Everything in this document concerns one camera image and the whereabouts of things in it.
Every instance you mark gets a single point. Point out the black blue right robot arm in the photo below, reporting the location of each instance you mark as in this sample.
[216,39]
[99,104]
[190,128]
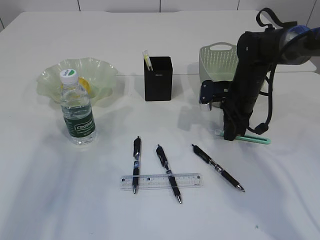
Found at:
[259,53]

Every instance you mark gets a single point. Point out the black square pen holder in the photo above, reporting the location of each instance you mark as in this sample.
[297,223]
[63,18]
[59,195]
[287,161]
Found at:
[158,82]

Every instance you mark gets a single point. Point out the green utility knife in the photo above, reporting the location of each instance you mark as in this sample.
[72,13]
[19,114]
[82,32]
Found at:
[246,138]

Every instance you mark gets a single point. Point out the pale green wavy plate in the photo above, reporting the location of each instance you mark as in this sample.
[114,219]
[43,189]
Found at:
[100,75]

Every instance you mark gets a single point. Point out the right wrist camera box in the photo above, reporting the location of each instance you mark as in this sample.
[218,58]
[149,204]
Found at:
[212,92]

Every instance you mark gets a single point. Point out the clear plastic ruler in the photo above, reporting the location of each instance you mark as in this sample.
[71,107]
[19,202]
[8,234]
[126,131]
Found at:
[161,181]

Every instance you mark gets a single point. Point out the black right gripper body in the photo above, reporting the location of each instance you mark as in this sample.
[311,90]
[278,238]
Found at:
[233,119]

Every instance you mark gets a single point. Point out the yellow utility knife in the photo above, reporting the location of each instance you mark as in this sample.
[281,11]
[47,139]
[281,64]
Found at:
[147,60]

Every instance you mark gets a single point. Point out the yellow pear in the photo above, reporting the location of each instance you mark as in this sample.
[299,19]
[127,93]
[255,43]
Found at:
[85,85]

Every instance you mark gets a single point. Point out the clear water bottle green label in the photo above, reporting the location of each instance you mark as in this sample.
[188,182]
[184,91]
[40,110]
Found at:
[76,108]

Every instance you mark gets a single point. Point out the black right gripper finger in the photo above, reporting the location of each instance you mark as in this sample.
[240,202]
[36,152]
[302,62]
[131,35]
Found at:
[231,133]

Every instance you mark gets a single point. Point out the pale green woven basket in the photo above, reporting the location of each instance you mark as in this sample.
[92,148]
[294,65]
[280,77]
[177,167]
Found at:
[219,62]

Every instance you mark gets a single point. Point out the black pen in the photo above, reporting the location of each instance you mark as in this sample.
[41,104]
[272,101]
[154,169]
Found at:
[207,159]
[167,170]
[136,164]

